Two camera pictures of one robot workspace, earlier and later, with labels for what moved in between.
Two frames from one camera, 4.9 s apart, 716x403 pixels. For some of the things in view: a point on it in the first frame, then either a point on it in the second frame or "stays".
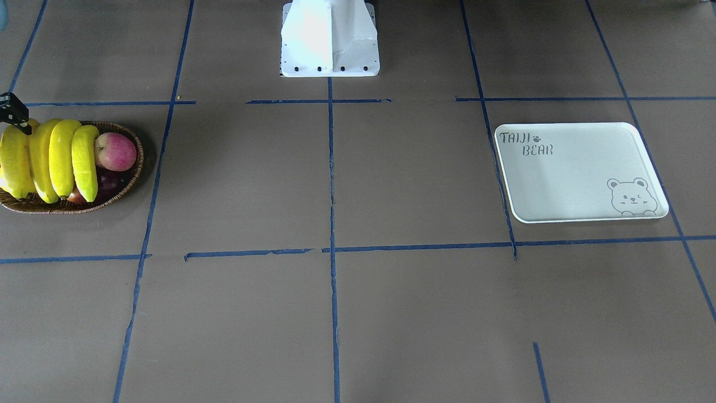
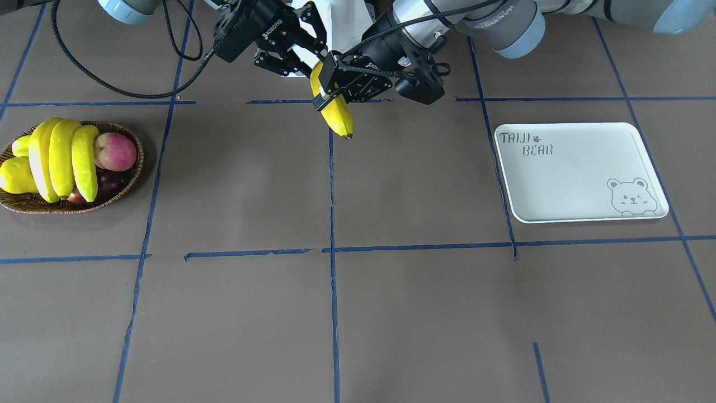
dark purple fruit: x=110 y=183 stays
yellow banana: x=15 y=176 -> x=333 y=108
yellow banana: x=61 y=147 stays
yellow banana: x=39 y=159 stays
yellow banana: x=84 y=160 stays
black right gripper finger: x=14 y=111 -> x=269 y=23
